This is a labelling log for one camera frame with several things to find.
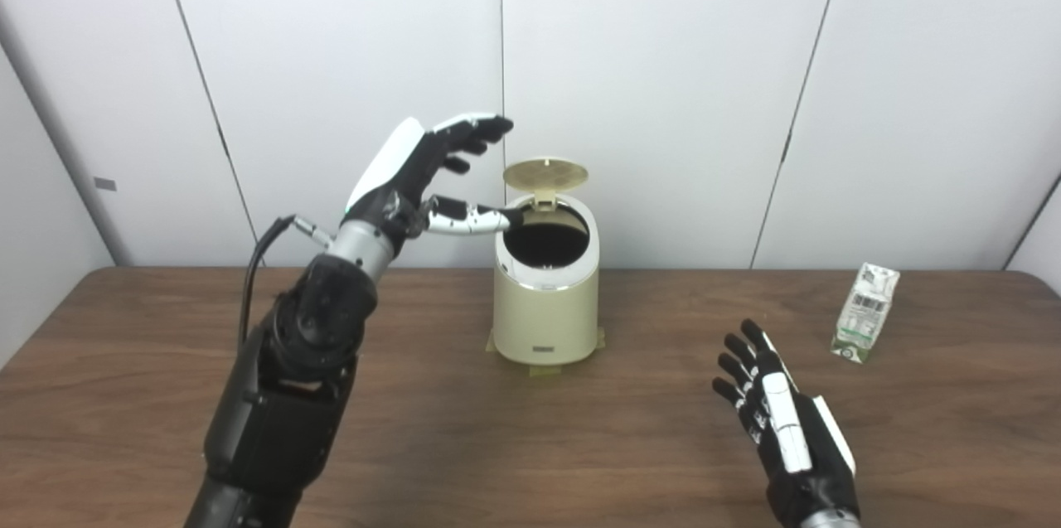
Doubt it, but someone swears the cream-colored cylindrical bin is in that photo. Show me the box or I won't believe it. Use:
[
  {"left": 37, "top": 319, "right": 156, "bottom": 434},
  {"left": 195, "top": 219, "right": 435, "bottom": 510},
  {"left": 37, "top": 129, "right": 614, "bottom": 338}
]
[{"left": 492, "top": 193, "right": 601, "bottom": 366}]

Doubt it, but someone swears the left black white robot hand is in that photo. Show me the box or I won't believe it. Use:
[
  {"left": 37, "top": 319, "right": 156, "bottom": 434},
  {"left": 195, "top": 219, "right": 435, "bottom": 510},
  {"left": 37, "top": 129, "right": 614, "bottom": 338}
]
[{"left": 342, "top": 114, "right": 525, "bottom": 254}]

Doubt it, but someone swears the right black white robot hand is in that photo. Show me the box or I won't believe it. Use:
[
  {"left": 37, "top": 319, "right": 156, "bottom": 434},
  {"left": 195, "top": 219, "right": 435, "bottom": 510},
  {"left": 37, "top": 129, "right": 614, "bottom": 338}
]
[{"left": 711, "top": 319, "right": 861, "bottom": 526}]

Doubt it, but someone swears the cream round bin lid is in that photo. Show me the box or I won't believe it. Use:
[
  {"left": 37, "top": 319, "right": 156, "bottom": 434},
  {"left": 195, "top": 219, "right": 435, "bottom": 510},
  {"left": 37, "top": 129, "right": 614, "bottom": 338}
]
[{"left": 502, "top": 157, "right": 590, "bottom": 211}]

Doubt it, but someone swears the white green milk carton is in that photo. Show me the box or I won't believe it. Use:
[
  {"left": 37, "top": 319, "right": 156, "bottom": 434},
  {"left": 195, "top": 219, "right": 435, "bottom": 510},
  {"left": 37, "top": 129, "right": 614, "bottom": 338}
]
[{"left": 831, "top": 263, "right": 901, "bottom": 364}]

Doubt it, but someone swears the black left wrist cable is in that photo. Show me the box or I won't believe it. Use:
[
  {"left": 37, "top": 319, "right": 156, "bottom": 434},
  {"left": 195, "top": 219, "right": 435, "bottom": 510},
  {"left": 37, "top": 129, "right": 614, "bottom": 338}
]
[{"left": 238, "top": 215, "right": 334, "bottom": 346}]

